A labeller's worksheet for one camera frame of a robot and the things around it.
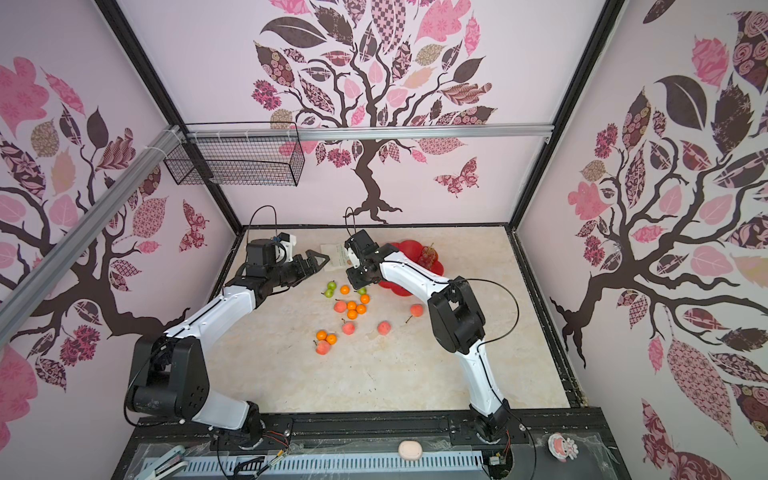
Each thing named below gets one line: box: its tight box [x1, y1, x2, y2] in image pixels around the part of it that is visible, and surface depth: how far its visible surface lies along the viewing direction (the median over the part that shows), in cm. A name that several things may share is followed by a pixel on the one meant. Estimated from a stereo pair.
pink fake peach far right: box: [410, 304, 424, 317], surface depth 96 cm
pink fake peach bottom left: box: [316, 340, 330, 355], surface depth 87 cm
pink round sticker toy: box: [548, 432, 579, 463], surface depth 70 cm
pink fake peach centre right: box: [378, 321, 391, 336], surface depth 92 cm
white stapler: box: [134, 445, 189, 480], surface depth 69 cm
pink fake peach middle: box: [342, 321, 356, 336], surface depth 92 cm
